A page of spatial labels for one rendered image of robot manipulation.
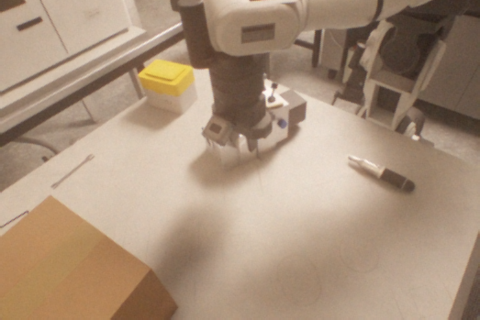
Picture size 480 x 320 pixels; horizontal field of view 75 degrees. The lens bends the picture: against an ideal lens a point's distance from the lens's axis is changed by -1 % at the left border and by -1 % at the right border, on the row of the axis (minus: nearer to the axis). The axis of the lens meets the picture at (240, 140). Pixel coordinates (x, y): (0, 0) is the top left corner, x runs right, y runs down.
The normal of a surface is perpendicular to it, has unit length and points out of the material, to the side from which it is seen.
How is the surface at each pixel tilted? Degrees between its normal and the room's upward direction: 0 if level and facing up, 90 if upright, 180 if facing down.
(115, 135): 0
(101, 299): 0
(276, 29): 90
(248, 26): 90
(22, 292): 0
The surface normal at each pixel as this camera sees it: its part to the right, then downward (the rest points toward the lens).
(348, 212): -0.07, -0.69
